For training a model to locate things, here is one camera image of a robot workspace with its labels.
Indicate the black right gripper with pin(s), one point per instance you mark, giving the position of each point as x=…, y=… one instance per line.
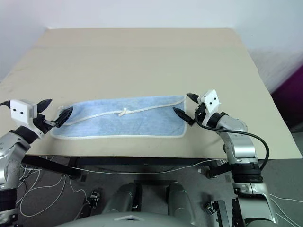
x=200, y=113

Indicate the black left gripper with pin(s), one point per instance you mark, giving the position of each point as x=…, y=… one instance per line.
x=39, y=124

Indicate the light blue cloth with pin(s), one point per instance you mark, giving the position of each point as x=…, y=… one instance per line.
x=132, y=123

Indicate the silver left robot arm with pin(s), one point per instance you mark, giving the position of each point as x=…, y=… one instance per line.
x=10, y=146

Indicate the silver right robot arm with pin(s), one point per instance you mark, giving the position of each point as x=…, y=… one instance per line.
x=241, y=146

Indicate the grey rounded robot leg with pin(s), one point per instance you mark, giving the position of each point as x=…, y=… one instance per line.
x=123, y=198
x=181, y=199

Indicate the black metal floor clamp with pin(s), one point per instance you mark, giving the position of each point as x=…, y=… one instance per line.
x=95, y=198
x=216, y=209

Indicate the purple object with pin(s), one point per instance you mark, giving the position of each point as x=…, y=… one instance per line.
x=290, y=104

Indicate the grey robot torso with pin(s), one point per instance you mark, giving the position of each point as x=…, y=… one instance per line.
x=127, y=220

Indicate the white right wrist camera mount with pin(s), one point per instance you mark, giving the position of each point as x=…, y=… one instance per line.
x=211, y=100

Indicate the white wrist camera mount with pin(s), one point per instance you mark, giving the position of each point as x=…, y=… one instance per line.
x=21, y=111
x=211, y=100

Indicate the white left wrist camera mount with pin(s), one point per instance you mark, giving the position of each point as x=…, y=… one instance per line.
x=21, y=111

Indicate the black metal table frame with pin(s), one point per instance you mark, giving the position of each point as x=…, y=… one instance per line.
x=132, y=161

